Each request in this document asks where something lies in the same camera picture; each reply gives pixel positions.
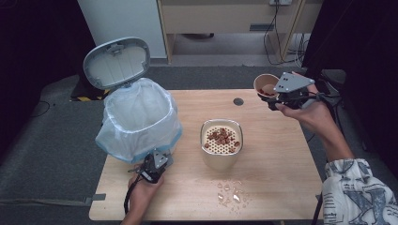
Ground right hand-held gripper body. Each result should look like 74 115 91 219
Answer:
273 71 324 111

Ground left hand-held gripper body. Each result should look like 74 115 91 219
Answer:
128 149 170 185

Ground brown food scraps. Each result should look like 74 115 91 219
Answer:
204 127 241 155
257 87 277 98

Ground brown paper cup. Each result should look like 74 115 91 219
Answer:
253 73 282 100

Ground beige strainer container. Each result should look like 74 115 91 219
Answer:
199 118 245 172

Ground white grey pedal trash bin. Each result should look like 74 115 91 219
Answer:
82 36 184 167

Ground person's left hand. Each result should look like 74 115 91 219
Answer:
128 172 165 218

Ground person's right hand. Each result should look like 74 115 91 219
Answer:
274 82 338 136

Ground translucent plastic bin liner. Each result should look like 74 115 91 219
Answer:
95 77 184 164

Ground grey tape strip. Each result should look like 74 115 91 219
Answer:
83 193 107 206

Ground black curtain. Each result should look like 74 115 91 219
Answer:
301 0 398 181
0 0 97 160

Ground spilled water droplets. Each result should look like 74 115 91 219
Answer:
216 177 253 214

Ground light wooden desk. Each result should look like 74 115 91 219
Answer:
157 0 324 64

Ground white patterned sleeve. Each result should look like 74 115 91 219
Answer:
321 157 398 225

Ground white cabinet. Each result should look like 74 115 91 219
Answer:
77 0 168 60

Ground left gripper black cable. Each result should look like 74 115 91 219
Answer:
123 175 143 216

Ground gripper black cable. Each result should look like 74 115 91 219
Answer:
123 175 143 216
311 91 343 106

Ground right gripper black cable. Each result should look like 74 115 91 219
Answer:
311 91 343 106

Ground black hanging cables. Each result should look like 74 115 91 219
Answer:
263 0 312 67

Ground thin black floor cable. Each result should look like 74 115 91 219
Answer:
30 99 52 119

